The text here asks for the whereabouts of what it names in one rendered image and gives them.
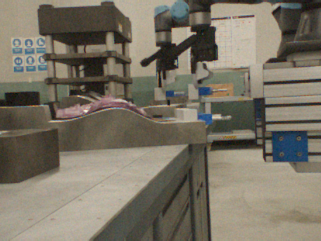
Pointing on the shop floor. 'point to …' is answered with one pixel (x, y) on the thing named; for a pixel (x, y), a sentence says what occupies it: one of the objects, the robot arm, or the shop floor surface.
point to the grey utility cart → (226, 132)
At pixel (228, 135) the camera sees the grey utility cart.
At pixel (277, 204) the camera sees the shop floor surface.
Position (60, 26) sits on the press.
